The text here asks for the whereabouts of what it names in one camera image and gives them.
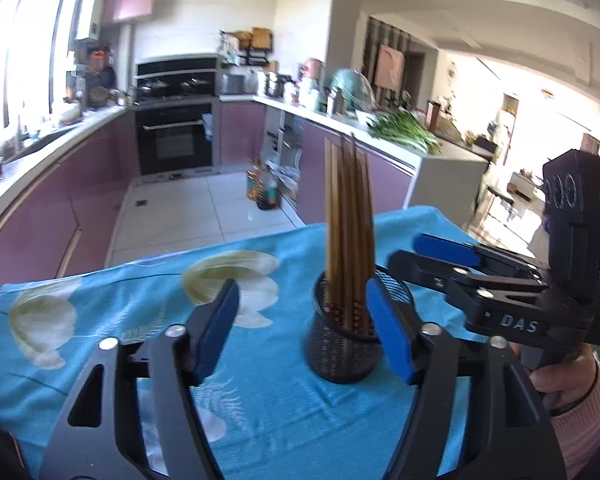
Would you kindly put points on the pink kettle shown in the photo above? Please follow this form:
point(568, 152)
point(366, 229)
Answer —
point(312, 70)

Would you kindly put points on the black wall rack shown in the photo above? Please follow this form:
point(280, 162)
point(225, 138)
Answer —
point(247, 47)

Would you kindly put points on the silver countertop appliance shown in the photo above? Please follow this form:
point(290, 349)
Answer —
point(232, 84)

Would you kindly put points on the person's right hand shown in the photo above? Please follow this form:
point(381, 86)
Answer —
point(565, 380)

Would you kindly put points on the white wall water heater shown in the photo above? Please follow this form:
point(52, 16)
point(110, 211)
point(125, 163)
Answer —
point(89, 12)

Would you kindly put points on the black built-in oven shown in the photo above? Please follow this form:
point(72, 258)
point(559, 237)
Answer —
point(172, 140)

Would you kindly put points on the leafy green vegetables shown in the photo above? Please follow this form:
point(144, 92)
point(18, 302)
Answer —
point(405, 132)

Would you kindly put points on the steel thermos bottle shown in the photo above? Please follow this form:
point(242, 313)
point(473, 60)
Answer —
point(337, 102)

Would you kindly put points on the pink wall picture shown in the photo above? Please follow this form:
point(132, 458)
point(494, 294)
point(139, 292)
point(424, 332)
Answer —
point(389, 67)

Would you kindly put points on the bunch of wooden chopsticks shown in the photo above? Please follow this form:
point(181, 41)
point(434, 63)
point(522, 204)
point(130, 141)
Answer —
point(347, 220)

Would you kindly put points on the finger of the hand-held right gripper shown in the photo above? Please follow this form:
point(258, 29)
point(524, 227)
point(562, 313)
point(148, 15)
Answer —
point(420, 270)
point(445, 251)

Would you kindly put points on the stainless steel pot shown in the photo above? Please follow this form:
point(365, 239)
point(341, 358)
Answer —
point(275, 85)

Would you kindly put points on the blue floral tablecloth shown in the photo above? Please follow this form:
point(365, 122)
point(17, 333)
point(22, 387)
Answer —
point(280, 410)

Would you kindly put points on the cooking pot with glass lid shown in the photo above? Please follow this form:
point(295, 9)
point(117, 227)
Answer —
point(192, 86)
point(152, 90)

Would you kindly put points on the black mesh pen holder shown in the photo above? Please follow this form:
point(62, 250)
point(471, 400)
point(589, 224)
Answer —
point(340, 355)

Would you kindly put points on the cooking oil bottles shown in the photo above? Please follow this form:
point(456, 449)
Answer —
point(262, 187)

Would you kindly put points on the kitchen window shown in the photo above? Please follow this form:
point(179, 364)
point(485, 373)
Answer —
point(20, 40)

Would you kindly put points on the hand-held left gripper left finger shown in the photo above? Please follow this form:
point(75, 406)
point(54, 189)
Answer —
point(215, 332)

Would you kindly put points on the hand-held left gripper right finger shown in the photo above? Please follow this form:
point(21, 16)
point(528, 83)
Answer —
point(390, 330)

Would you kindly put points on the person's right forearm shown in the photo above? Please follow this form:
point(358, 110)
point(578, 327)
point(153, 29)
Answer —
point(590, 435)

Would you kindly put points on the short pink base cabinets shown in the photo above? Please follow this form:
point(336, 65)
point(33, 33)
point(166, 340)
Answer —
point(320, 180)

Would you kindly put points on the pale green appliance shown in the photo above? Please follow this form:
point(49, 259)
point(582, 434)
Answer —
point(352, 87)

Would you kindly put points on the long pink base cabinets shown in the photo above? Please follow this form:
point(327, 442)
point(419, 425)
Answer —
point(45, 220)

